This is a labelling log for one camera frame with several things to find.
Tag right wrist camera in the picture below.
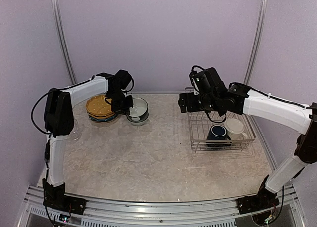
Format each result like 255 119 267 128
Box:
189 65 227 96

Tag right aluminium frame post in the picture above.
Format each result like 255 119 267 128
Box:
243 0 268 85

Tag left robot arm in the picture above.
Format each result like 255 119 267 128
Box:
40 70 134 214

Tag yellow polka dot plate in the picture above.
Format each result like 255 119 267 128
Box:
86 107 114 116
86 95 111 109

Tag wire metal dish rack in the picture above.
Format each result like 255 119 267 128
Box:
187 111 256 151

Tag aluminium frame post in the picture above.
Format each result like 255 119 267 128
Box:
51 0 77 85
243 0 268 85

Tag left aluminium frame post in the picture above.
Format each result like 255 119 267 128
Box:
51 0 77 85

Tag front aluminium rail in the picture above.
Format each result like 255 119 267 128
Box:
23 184 298 227

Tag white ceramic mug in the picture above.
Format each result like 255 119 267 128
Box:
224 118 248 140

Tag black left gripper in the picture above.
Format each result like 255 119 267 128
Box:
108 89 134 115

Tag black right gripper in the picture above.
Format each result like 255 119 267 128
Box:
179 91 220 112

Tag dark teal bowl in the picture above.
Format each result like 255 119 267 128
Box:
127 98 149 118

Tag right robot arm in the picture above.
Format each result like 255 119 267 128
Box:
209 79 317 210

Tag dark blue mug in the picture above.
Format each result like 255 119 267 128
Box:
206 125 231 150

